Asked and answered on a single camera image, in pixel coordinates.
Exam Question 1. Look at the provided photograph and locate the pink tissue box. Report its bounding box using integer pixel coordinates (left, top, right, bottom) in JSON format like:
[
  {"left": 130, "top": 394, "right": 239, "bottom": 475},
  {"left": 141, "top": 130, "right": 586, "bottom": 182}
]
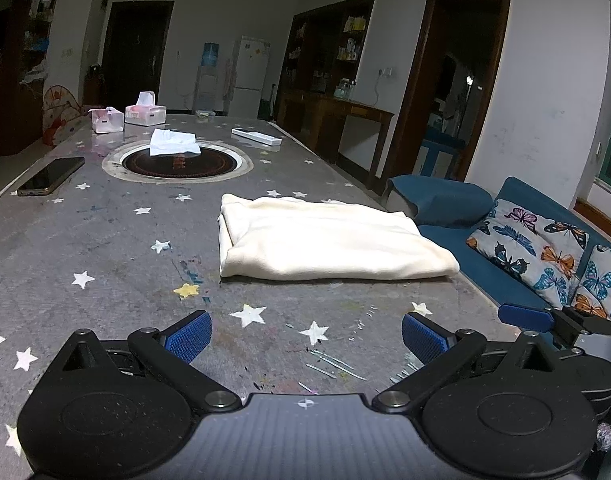
[{"left": 90, "top": 106, "right": 125, "bottom": 135}]

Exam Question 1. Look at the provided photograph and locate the wooden desk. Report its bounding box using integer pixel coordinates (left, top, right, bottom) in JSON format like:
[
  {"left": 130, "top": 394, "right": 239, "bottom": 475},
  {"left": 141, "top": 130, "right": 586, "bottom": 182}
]
[{"left": 278, "top": 91, "right": 395, "bottom": 191}]

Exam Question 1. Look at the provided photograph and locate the water dispenser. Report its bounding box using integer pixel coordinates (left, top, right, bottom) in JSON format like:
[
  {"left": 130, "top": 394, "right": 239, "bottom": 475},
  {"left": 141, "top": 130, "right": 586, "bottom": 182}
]
[{"left": 193, "top": 42, "right": 221, "bottom": 113}]

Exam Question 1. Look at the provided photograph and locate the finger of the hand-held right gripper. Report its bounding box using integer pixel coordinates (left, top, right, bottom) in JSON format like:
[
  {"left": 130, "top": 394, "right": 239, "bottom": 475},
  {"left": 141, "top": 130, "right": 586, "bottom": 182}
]
[{"left": 499, "top": 303, "right": 611, "bottom": 337}]

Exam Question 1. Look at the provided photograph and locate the white refrigerator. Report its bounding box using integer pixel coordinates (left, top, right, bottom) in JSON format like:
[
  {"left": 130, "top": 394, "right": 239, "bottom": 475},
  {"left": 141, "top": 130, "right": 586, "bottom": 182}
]
[{"left": 228, "top": 35, "right": 271, "bottom": 121}]

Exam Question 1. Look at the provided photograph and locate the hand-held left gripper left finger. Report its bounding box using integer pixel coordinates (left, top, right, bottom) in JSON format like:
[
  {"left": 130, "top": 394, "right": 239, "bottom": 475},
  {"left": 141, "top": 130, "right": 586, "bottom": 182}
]
[{"left": 56, "top": 310, "right": 244, "bottom": 414}]

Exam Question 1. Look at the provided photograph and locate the pink hanging cloth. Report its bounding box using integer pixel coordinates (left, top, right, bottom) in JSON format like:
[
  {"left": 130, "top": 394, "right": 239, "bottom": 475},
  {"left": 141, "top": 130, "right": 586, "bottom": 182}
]
[{"left": 223, "top": 57, "right": 236, "bottom": 103}]

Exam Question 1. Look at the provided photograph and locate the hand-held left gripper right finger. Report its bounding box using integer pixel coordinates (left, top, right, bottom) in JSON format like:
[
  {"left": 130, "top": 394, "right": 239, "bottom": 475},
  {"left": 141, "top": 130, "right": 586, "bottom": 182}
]
[{"left": 371, "top": 311, "right": 561, "bottom": 411}]

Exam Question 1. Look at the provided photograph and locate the large butterfly print pillow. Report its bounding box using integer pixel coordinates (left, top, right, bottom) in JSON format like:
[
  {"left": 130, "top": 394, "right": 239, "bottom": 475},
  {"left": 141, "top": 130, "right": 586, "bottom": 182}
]
[{"left": 466, "top": 199, "right": 591, "bottom": 308}]

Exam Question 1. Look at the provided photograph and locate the cream cloth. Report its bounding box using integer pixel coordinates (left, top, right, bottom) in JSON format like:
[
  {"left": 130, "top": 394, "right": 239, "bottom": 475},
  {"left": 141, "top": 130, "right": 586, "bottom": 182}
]
[{"left": 218, "top": 192, "right": 460, "bottom": 282}]

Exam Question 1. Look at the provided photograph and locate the wooden shelf cabinet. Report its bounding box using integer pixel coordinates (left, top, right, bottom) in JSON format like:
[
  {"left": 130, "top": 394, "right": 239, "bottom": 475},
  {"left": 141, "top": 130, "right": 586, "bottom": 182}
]
[{"left": 276, "top": 0, "right": 376, "bottom": 126}]

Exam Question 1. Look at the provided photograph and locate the dark wooden door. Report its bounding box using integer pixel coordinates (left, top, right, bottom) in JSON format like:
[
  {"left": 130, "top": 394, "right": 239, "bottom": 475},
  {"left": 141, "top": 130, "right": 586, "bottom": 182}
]
[{"left": 100, "top": 0, "right": 175, "bottom": 111}]

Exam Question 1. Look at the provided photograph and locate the blue cushion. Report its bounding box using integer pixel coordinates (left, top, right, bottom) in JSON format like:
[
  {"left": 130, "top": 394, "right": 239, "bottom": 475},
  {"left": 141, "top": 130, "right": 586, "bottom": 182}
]
[{"left": 385, "top": 174, "right": 493, "bottom": 226}]

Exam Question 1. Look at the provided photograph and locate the wooden door frame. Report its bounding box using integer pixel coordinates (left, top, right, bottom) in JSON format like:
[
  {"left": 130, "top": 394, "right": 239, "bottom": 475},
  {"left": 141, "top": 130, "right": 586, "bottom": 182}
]
[{"left": 380, "top": 0, "right": 513, "bottom": 181}]

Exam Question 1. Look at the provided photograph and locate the round black table burner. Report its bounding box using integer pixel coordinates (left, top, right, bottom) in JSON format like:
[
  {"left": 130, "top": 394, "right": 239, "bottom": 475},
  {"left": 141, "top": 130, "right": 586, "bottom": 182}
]
[{"left": 102, "top": 139, "right": 254, "bottom": 184}]

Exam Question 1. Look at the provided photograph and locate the white tissue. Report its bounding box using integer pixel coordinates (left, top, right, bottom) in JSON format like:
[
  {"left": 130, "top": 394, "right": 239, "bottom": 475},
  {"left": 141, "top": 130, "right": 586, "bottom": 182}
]
[{"left": 150, "top": 128, "right": 202, "bottom": 157}]

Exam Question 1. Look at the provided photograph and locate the blue table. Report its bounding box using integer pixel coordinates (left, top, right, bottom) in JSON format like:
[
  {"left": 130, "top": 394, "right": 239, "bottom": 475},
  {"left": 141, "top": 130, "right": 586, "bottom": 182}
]
[{"left": 418, "top": 127, "right": 466, "bottom": 181}]

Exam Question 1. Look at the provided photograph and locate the white tissue box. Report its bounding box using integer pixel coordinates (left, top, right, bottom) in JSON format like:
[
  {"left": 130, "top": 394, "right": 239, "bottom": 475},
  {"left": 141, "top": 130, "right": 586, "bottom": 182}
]
[{"left": 124, "top": 91, "right": 167, "bottom": 127}]

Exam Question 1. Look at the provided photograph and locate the white remote control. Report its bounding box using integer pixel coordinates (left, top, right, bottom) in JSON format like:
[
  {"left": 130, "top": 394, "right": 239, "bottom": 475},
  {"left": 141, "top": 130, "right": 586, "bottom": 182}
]
[{"left": 232, "top": 127, "right": 282, "bottom": 147}]

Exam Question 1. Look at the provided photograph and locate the grey star-print table cover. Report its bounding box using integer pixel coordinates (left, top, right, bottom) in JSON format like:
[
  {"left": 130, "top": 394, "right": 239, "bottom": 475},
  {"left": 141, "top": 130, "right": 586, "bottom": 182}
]
[{"left": 0, "top": 112, "right": 536, "bottom": 480}]

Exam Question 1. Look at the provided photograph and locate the smartphone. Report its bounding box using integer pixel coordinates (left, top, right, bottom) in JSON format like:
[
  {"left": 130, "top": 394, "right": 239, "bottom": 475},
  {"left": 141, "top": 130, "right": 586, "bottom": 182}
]
[{"left": 16, "top": 156, "right": 86, "bottom": 197}]

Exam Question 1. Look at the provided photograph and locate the blue sofa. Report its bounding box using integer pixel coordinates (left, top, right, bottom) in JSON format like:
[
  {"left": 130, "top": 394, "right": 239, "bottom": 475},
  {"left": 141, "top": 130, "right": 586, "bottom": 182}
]
[{"left": 383, "top": 174, "right": 611, "bottom": 356}]

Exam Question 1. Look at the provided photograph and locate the pink printed round panel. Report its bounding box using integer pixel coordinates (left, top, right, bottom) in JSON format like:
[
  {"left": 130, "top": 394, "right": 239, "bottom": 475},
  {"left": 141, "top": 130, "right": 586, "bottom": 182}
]
[{"left": 40, "top": 82, "right": 84, "bottom": 148}]

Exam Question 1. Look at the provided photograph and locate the small butterfly print pillow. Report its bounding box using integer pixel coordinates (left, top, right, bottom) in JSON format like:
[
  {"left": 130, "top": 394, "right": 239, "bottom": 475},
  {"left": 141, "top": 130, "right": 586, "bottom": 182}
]
[{"left": 568, "top": 245, "right": 611, "bottom": 333}]

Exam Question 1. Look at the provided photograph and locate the arched wooden display cabinet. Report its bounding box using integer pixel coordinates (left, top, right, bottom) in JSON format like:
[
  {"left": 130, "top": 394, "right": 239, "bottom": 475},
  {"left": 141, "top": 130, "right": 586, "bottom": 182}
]
[{"left": 0, "top": 0, "right": 59, "bottom": 156}]

